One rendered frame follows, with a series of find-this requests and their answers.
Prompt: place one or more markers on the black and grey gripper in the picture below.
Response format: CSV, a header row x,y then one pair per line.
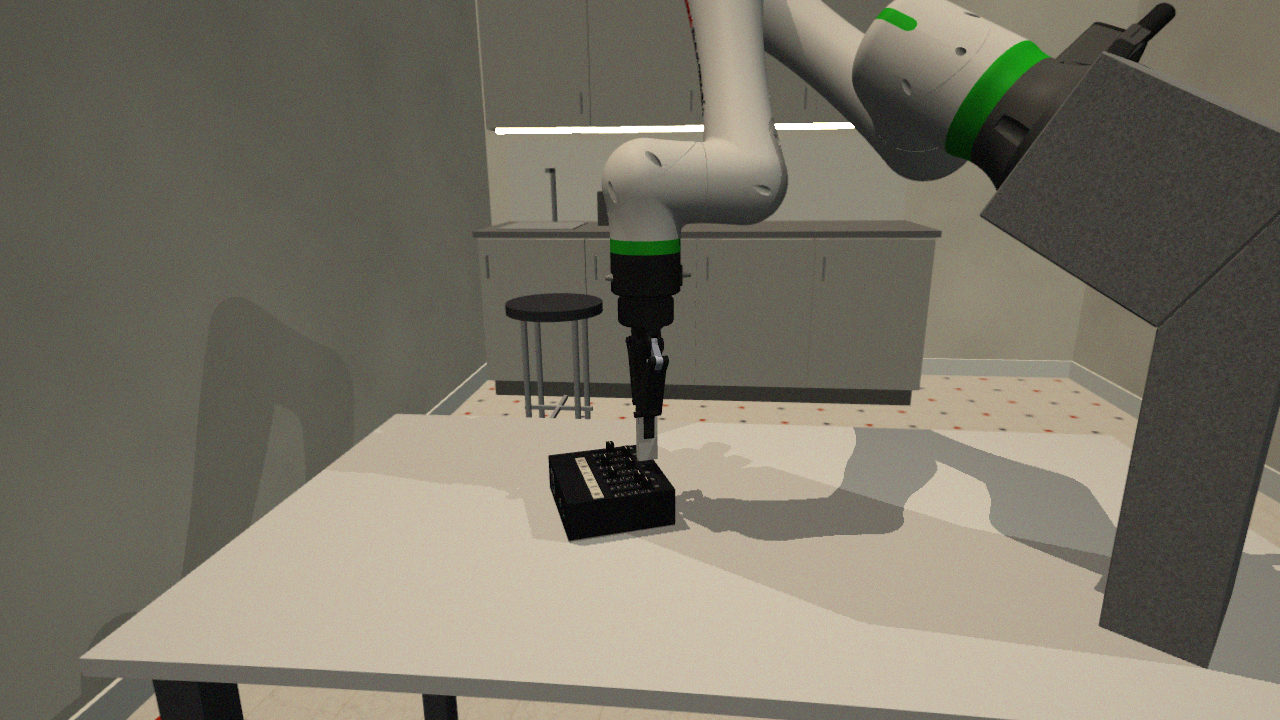
x,y
647,366

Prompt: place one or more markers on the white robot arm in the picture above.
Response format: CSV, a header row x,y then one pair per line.
x,y
977,90

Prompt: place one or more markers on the black lighting desk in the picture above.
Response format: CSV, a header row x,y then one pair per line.
x,y
594,499

